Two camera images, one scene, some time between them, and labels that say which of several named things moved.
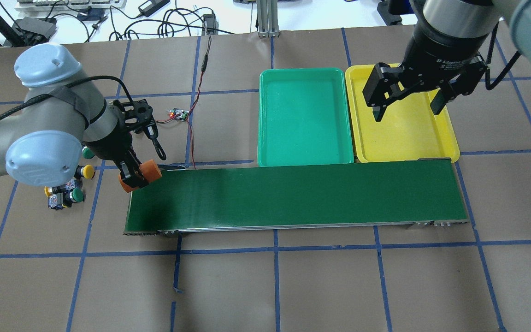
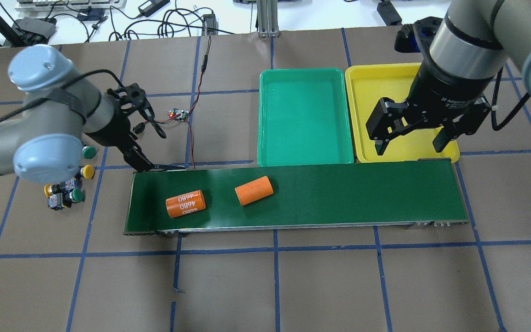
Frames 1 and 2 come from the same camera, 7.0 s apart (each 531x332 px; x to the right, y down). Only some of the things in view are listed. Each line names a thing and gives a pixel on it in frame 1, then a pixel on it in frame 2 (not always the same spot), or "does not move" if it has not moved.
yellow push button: x=69 y=186 does not move
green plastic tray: x=303 y=117 does not move
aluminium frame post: x=267 y=15 does not move
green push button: x=87 y=152 does not move
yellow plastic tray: x=409 y=129 does not move
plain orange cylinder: x=150 y=171 -> x=254 y=190
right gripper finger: x=439 y=101 -> x=441 y=140
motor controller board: x=179 y=114 does not move
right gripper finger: x=378 y=112 -> x=380 y=145
